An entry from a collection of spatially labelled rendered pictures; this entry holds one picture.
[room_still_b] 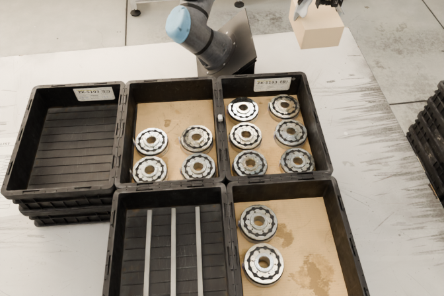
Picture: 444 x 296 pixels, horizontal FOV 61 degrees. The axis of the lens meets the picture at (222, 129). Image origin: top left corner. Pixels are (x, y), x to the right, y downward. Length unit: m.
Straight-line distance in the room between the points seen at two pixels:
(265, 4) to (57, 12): 1.66
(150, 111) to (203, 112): 0.18
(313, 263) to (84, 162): 0.74
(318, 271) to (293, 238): 0.10
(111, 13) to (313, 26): 2.26
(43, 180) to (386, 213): 1.07
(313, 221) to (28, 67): 1.32
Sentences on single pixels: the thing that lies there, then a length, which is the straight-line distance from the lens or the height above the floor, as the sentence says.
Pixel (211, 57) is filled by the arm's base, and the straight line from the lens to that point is 1.41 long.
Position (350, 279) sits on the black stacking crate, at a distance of 1.03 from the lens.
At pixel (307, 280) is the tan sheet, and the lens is 1.05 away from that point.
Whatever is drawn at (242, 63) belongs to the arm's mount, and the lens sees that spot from 1.34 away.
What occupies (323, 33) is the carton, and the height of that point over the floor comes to 1.10.
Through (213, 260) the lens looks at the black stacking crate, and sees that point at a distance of 1.04.
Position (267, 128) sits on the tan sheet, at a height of 0.83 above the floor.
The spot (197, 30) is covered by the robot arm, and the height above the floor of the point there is 0.98.
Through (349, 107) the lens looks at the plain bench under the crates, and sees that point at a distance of 1.55.
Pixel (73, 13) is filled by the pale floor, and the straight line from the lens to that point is 3.31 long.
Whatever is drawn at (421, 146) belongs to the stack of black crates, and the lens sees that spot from 2.13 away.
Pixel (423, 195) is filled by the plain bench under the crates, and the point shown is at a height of 0.70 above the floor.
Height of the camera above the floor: 1.82
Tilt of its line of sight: 53 degrees down
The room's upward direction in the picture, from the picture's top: straight up
